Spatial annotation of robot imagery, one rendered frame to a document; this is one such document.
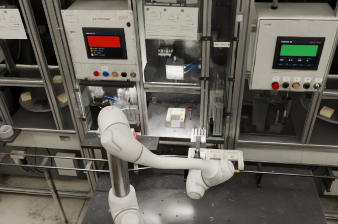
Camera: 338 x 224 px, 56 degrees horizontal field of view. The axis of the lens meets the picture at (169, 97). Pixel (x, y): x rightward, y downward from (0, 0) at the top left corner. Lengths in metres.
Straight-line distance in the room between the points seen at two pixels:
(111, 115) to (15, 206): 2.04
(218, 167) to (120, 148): 0.54
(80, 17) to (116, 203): 1.07
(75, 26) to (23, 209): 1.92
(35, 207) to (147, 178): 1.31
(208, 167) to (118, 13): 0.97
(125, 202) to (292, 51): 1.25
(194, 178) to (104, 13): 1.04
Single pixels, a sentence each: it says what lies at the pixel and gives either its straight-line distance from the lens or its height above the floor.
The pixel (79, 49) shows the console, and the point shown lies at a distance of 2.05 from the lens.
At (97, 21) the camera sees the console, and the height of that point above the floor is 1.76.
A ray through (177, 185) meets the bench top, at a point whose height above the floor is 0.68.
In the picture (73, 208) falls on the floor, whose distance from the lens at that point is 3.18.
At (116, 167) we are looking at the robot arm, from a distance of 1.72.
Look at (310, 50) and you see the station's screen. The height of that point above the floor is 1.63.
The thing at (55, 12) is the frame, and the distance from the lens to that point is 2.02.
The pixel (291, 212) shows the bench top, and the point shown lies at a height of 0.68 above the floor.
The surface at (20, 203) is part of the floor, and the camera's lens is 3.40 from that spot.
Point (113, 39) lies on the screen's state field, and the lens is 1.92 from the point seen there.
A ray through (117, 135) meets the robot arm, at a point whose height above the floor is 1.52.
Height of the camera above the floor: 2.43
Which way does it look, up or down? 34 degrees down
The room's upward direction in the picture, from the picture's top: 2 degrees counter-clockwise
